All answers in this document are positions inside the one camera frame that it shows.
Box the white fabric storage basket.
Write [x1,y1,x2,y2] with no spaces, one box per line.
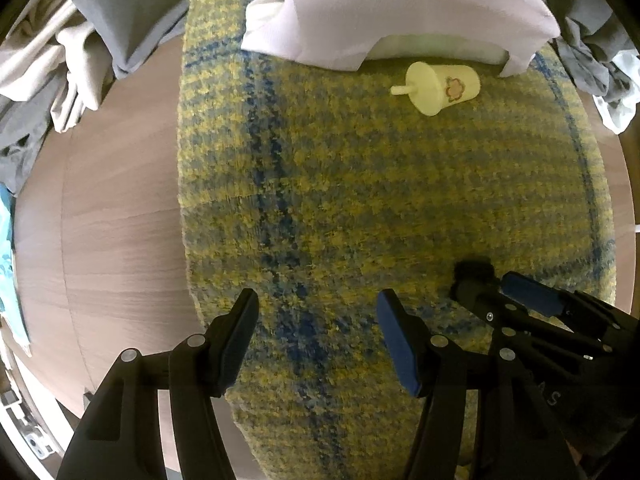
[241,0,561,78]

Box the yellow toy cup with straw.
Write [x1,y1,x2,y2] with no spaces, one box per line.
[390,61,481,117]

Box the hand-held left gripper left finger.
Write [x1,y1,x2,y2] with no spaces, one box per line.
[57,287,261,480]

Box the yellow blue plaid woven mat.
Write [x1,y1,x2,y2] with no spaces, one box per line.
[176,0,617,480]

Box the white cloth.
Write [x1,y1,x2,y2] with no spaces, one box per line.
[591,50,640,136]

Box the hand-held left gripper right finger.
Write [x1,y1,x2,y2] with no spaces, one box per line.
[376,288,587,480]

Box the beige cloth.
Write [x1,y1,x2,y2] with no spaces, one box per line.
[0,0,119,134]

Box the light blue cloth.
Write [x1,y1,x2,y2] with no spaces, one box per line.
[0,182,34,357]

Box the crumpled grey cloth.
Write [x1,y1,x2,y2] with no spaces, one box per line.
[0,72,68,197]

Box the grey curtain cloth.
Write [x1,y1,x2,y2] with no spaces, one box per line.
[52,0,640,96]

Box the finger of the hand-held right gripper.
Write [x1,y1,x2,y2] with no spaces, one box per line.
[454,275,593,361]
[500,271,628,333]

